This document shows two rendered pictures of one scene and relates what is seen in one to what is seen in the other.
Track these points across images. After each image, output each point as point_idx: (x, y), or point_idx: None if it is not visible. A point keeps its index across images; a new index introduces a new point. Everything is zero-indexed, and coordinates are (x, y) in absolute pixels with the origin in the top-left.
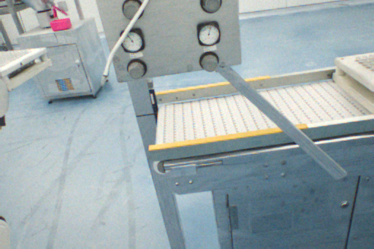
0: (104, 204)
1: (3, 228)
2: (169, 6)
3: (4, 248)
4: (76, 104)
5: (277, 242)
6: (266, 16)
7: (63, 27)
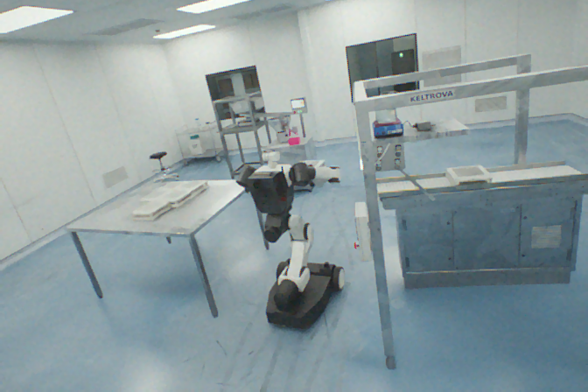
0: (332, 246)
1: (312, 227)
2: (388, 155)
3: (312, 236)
4: (297, 194)
5: (423, 239)
6: None
7: (296, 143)
